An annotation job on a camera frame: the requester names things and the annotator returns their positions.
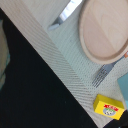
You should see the fork with wooden handle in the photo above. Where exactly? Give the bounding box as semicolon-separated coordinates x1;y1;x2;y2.
91;51;128;89

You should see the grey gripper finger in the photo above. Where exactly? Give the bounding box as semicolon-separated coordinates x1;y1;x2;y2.
0;20;10;90

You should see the light blue milk carton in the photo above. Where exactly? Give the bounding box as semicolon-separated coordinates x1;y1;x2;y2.
116;73;128;101

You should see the knife with wooden handle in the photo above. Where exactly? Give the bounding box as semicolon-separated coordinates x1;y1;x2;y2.
48;0;83;30

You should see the beige woven placemat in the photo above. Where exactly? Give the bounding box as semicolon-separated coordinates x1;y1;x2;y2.
0;0;128;128

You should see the yellow toy box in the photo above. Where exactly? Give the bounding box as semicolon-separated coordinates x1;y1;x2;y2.
93;94;125;120

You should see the round wooden plate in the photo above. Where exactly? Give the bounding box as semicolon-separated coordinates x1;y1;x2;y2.
79;0;128;64

